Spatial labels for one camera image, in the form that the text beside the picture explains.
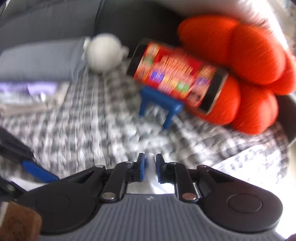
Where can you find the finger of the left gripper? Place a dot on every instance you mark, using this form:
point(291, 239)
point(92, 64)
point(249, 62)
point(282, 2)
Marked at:
point(39, 172)

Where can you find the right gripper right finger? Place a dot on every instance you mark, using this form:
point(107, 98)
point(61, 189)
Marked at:
point(178, 175)

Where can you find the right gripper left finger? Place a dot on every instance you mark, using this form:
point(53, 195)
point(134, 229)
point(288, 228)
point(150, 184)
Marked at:
point(116, 180)

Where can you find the white garment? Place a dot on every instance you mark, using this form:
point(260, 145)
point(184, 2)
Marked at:
point(150, 184)

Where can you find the brown sleeve cuff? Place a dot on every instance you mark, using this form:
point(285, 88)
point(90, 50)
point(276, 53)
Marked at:
point(19, 222)

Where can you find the grey checked quilt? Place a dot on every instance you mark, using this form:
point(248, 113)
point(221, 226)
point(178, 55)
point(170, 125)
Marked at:
point(99, 123)

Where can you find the blue phone stand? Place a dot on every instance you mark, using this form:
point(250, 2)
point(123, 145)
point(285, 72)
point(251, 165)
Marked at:
point(173, 106)

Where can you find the smartphone on stand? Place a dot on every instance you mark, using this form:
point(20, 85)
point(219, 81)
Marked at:
point(174, 72)

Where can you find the grey folded cloth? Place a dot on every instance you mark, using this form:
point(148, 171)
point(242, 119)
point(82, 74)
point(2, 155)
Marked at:
point(59, 60)

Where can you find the white plush toy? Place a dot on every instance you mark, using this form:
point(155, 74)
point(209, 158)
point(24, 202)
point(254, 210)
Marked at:
point(104, 52)

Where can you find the orange flower cushion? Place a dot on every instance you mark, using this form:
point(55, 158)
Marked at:
point(259, 70)

